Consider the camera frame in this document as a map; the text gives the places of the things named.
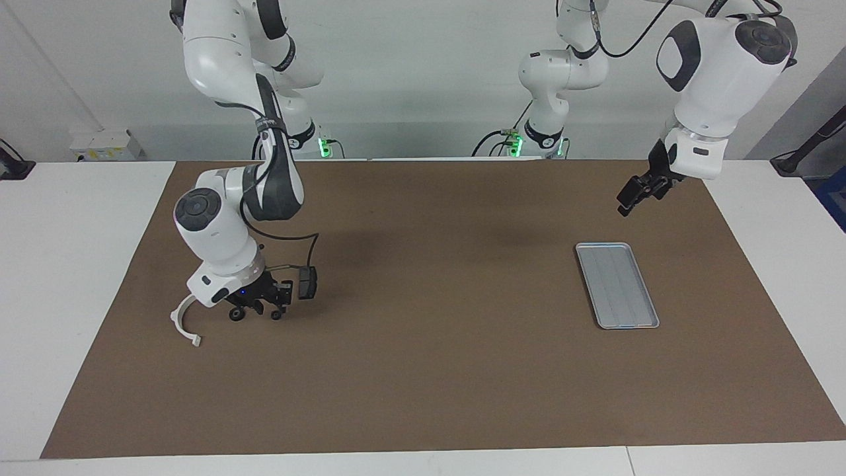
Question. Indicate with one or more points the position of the black stand foot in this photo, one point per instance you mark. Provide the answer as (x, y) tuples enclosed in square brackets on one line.
[(13, 168)]

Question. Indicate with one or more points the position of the brown table mat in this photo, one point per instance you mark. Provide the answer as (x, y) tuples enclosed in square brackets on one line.
[(423, 370)]

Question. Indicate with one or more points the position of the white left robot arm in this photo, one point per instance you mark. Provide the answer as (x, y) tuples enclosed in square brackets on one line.
[(714, 73)]

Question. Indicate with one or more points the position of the dark rectangular brake pad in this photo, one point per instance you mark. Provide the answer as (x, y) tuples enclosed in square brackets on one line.
[(308, 284)]

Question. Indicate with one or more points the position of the blue crate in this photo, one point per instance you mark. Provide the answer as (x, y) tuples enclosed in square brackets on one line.
[(834, 201)]

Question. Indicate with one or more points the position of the black stand with pole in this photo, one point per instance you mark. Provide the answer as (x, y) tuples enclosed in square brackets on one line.
[(790, 162)]

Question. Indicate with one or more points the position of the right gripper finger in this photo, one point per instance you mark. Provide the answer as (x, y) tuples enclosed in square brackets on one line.
[(236, 307), (283, 297)]

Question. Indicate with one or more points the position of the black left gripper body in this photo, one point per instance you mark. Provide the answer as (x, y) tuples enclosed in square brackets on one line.
[(664, 168)]

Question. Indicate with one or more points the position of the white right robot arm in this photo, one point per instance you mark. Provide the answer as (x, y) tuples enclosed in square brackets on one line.
[(218, 231)]

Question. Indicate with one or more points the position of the white curved plastic bracket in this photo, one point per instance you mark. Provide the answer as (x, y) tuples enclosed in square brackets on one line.
[(176, 320)]

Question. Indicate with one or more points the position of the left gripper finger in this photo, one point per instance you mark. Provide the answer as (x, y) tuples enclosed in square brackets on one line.
[(661, 192), (636, 193)]

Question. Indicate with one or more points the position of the white box with yellow labels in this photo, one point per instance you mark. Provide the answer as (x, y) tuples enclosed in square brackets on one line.
[(106, 145)]

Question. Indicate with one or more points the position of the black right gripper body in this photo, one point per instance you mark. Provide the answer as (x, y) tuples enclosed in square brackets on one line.
[(261, 291)]

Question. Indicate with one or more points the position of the large black bearing gear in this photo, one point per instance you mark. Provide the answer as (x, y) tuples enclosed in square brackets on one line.
[(236, 316)]

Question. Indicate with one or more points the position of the silver metal tray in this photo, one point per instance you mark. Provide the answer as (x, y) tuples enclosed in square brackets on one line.
[(618, 291)]

